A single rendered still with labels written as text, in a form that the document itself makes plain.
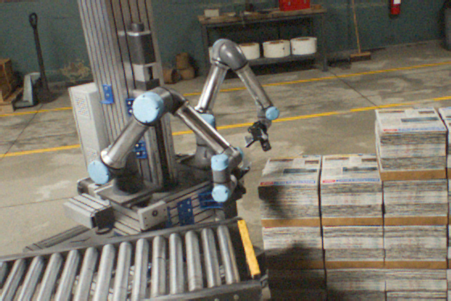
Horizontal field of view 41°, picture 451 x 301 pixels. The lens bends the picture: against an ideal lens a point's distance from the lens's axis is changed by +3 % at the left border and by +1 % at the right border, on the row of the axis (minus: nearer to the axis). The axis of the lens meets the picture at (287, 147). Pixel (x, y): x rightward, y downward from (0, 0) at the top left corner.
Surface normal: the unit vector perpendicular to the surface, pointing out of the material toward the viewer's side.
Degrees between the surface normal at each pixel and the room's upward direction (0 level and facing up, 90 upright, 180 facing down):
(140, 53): 90
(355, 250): 90
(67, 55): 90
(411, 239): 90
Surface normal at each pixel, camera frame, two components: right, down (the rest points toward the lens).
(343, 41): 0.20, 0.32
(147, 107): -0.23, 0.26
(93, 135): -0.69, 0.29
